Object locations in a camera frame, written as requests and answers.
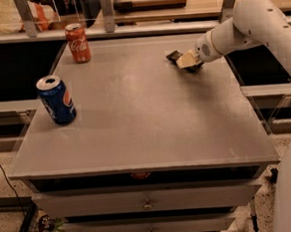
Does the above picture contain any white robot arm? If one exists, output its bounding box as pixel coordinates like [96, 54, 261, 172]
[176, 0, 291, 232]

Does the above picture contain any black rxbar chocolate bar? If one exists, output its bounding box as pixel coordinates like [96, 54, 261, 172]
[166, 50, 203, 73]

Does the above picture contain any metal shelf rail frame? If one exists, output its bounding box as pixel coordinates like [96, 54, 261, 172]
[0, 0, 291, 46]

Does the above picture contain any upper grey drawer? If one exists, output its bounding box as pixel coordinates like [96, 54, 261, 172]
[32, 180, 260, 218]

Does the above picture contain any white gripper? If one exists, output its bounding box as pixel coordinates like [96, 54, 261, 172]
[176, 31, 221, 69]

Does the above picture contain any black cable on floor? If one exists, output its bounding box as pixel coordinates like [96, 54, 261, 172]
[0, 144, 29, 219]

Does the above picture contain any red coca-cola can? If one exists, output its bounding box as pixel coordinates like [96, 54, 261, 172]
[65, 23, 92, 63]

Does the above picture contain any blue pepsi can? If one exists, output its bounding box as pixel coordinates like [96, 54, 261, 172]
[36, 75, 77, 124]

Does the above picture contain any grey drawer cabinet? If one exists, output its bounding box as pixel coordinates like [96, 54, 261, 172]
[12, 34, 279, 232]

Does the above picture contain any lower grey drawer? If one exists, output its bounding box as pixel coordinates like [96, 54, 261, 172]
[64, 214, 234, 232]

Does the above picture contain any grey drawer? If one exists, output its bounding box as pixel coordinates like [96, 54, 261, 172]
[32, 180, 260, 218]
[64, 214, 234, 232]

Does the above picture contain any white orange plastic bag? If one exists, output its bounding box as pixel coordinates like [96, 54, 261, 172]
[0, 0, 58, 34]

